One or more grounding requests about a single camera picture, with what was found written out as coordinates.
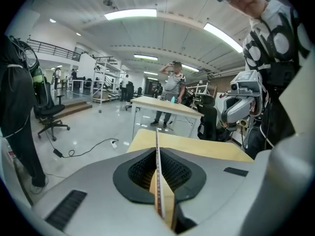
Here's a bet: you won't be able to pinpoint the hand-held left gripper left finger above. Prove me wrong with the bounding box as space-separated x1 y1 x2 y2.
31 147 174 236

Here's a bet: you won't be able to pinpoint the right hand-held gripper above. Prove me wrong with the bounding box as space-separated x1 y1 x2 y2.
216 69 266 132

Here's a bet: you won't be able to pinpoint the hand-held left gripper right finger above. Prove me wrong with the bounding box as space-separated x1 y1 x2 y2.
158 147 257 236

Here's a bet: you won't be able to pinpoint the thin cardboard sheet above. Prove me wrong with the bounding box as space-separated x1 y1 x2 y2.
155 127 166 220

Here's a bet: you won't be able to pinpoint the black office chair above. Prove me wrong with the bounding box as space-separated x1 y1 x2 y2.
33 75 71 142
196 103 219 141

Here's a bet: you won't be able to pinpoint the person's black trousers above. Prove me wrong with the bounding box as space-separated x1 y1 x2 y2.
246 87 296 159

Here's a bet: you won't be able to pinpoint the long ceiling light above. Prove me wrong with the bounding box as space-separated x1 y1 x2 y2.
181 63 200 73
203 23 244 54
104 8 158 21
133 54 158 61

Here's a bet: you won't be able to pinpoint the black chest pack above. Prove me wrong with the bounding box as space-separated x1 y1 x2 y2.
267 59 302 89

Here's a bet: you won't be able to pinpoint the wooden step platform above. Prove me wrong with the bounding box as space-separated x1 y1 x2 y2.
56 99 94 119

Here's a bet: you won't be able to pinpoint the person's black white patterned top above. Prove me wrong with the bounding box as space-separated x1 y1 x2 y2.
242 0 312 71

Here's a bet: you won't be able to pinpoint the white shelving rack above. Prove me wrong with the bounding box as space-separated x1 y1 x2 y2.
92 58 123 105

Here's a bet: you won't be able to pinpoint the black mezzanine railing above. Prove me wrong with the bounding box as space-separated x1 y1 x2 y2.
26 39 82 62

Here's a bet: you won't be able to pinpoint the dark ceiling fixture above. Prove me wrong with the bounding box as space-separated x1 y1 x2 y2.
101 0 118 10

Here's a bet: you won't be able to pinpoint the black floor cable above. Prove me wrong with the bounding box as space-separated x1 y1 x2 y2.
54 138 119 158

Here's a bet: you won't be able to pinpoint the wooden table with grey frame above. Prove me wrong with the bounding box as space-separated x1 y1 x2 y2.
130 95 205 142

